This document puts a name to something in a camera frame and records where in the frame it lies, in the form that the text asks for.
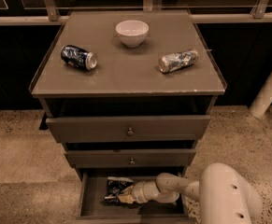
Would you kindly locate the brass top drawer knob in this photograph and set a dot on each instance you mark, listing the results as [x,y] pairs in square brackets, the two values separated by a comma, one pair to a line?
[130,131]

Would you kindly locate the white ceramic bowl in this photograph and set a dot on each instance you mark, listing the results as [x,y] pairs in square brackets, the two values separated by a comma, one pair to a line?
[132,33]

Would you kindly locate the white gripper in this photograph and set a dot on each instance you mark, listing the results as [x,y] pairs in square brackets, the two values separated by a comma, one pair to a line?
[140,192]

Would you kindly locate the grey drawer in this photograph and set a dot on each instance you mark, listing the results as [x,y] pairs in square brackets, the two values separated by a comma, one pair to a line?
[114,129]
[120,158]
[93,209]

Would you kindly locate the silver blue crushed can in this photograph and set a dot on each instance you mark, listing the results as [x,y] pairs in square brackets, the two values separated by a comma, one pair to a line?
[178,60]

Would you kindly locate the blue chip bag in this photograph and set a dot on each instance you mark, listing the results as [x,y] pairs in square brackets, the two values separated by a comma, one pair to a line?
[115,187]

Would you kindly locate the dark blue soda can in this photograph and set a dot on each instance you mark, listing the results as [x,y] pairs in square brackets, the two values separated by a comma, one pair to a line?
[79,58]

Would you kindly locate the grey middle drawer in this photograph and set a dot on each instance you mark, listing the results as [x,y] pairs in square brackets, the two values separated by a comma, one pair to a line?
[120,158]

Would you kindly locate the grey bottom drawer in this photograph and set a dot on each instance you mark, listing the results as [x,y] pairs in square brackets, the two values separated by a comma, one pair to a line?
[93,209]

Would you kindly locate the white diagonal post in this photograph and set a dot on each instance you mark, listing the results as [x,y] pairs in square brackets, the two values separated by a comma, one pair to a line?
[263,99]

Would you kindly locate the metal railing frame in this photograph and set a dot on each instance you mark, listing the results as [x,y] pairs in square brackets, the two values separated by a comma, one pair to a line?
[135,6]

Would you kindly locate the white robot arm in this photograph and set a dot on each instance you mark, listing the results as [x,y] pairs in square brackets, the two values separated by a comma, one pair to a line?
[225,196]

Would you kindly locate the grey top drawer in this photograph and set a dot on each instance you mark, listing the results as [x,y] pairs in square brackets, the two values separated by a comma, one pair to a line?
[114,129]

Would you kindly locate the grey drawer cabinet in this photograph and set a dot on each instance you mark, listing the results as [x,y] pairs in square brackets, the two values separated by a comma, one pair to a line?
[127,81]

